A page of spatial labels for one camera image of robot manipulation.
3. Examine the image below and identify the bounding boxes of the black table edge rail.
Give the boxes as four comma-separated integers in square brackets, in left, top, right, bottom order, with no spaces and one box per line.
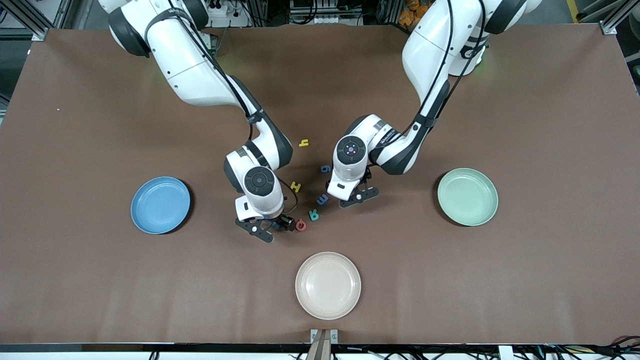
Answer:
[0,343,640,354]

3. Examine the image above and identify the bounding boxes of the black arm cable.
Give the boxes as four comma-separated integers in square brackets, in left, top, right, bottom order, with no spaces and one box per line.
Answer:
[400,0,488,146]
[167,0,300,217]

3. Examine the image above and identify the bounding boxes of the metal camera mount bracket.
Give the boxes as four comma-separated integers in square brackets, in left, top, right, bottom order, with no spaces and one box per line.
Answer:
[306,328,339,360]

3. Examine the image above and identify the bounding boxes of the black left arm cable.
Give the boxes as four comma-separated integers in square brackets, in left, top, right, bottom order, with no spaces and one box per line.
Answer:
[400,0,488,146]

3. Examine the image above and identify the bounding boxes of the aluminium frame post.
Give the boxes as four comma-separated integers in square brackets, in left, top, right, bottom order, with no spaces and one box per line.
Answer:
[0,0,68,42]
[600,0,640,36]

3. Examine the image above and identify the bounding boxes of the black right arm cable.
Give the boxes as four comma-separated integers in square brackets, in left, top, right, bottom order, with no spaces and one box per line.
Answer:
[167,0,300,217]

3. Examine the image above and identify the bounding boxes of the cream plate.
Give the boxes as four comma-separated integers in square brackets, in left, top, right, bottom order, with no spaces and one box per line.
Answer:
[295,251,362,321]

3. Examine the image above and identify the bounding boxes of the blue plate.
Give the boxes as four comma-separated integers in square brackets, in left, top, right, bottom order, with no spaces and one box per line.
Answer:
[130,176,192,235]

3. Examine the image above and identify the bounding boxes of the orange items pile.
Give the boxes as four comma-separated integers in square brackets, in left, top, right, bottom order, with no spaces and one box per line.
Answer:
[398,0,426,28]

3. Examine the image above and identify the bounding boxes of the brown table cover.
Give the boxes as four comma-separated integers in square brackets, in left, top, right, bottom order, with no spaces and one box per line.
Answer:
[0,24,640,346]

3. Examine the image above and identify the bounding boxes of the white power strip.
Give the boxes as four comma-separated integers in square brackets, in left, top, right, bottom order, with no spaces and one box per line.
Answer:
[312,14,351,26]
[206,0,251,28]

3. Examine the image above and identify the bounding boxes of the green plate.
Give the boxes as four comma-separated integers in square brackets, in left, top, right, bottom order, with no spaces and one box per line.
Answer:
[437,167,499,227]

